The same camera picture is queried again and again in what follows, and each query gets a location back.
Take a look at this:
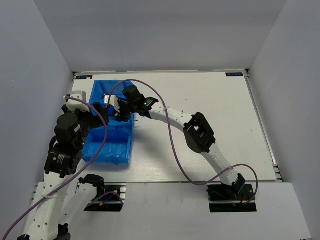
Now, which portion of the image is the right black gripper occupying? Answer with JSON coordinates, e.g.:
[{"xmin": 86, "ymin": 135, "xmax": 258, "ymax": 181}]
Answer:
[{"xmin": 112, "ymin": 99, "xmax": 138, "ymax": 123}]

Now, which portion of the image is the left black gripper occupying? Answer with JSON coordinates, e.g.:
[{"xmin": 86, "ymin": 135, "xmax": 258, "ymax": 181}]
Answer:
[{"xmin": 62, "ymin": 101, "xmax": 109, "ymax": 148}]

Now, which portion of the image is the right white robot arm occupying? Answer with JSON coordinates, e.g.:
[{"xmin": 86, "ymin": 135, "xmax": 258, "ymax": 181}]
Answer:
[{"xmin": 104, "ymin": 85, "xmax": 246, "ymax": 200}]

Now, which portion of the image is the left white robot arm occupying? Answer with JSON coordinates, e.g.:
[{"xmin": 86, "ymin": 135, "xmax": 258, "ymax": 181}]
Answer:
[{"xmin": 19, "ymin": 98, "xmax": 109, "ymax": 240}]

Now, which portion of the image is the blue plastic bin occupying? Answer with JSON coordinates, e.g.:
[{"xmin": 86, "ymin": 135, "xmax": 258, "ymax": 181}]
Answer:
[{"xmin": 82, "ymin": 80, "xmax": 135, "ymax": 165}]

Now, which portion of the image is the left blue corner label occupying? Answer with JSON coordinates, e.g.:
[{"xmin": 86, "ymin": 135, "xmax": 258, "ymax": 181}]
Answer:
[{"xmin": 75, "ymin": 75, "xmax": 93, "ymax": 80}]

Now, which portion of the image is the blue corner label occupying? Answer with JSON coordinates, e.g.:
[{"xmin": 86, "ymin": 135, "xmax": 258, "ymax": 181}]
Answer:
[
  {"xmin": 225, "ymin": 72, "xmax": 244, "ymax": 77},
  {"xmin": 75, "ymin": 75, "xmax": 93, "ymax": 80}
]

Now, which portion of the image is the right blue corner label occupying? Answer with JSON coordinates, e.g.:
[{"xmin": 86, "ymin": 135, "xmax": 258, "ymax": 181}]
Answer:
[{"xmin": 225, "ymin": 72, "xmax": 244, "ymax": 77}]

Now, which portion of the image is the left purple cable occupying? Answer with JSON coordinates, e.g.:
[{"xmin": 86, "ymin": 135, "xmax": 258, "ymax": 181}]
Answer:
[{"xmin": 1, "ymin": 96, "xmax": 125, "ymax": 240}]

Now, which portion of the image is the purple cable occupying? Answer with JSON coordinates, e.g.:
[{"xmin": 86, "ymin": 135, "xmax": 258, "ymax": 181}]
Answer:
[
  {"xmin": 107, "ymin": 79, "xmax": 259, "ymax": 206},
  {"xmin": 1, "ymin": 96, "xmax": 125, "ymax": 240}
]

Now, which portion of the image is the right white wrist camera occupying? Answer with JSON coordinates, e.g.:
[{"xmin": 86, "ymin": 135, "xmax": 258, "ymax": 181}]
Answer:
[{"xmin": 102, "ymin": 94, "xmax": 120, "ymax": 112}]

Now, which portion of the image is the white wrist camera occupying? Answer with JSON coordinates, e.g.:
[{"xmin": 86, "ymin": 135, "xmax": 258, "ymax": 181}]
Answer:
[
  {"xmin": 63, "ymin": 90, "xmax": 90, "ymax": 113},
  {"xmin": 102, "ymin": 94, "xmax": 120, "ymax": 112}
]

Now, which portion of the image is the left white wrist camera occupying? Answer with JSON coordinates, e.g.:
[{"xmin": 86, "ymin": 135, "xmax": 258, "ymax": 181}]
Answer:
[{"xmin": 63, "ymin": 90, "xmax": 90, "ymax": 113}]

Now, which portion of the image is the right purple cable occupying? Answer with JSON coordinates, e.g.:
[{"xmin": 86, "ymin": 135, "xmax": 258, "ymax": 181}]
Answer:
[{"xmin": 107, "ymin": 79, "xmax": 259, "ymax": 206}]

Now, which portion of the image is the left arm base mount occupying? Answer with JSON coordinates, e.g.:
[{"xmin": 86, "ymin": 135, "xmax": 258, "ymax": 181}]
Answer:
[{"xmin": 84, "ymin": 183, "xmax": 127, "ymax": 213}]

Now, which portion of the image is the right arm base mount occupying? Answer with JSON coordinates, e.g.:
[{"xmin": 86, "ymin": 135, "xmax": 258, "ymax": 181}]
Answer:
[{"xmin": 206, "ymin": 184, "xmax": 257, "ymax": 213}]

